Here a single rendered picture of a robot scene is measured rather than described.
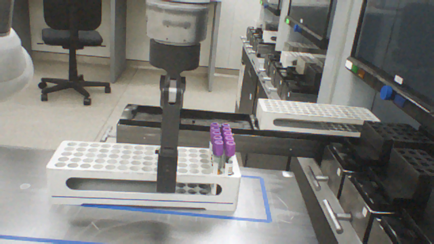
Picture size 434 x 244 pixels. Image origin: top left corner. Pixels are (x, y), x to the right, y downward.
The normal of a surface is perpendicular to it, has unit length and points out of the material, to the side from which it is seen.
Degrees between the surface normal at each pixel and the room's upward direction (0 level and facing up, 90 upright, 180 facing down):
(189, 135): 90
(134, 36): 90
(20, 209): 0
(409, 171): 90
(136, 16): 90
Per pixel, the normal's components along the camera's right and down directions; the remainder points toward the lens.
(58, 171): 0.08, 0.37
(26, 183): 0.10, -0.93
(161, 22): -0.43, 0.28
